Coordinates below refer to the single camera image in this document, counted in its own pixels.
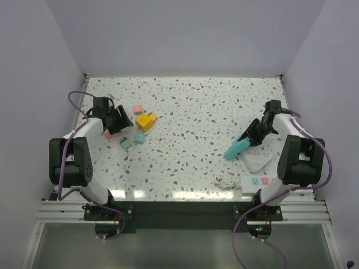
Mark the white triangular socket adapter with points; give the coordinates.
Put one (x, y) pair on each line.
(255, 159)

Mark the light blue plug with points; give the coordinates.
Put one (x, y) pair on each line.
(139, 138)

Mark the aluminium rail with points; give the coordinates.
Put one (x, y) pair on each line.
(305, 212)

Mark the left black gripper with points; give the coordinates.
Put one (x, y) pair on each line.
(123, 121)

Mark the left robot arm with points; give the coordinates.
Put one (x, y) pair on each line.
(70, 164)

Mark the white power strip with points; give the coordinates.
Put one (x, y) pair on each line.
(247, 185)

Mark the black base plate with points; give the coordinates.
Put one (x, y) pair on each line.
(175, 223)

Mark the green plug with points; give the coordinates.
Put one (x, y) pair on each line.
(126, 143)

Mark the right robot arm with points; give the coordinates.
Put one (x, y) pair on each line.
(300, 162)

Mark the teal triangular socket adapter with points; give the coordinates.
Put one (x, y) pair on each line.
(236, 148)

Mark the yellow plug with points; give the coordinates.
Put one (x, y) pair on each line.
(153, 117)

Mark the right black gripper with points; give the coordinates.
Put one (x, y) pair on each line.
(254, 140)

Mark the salmon pink plug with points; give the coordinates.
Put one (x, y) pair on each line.
(138, 109)

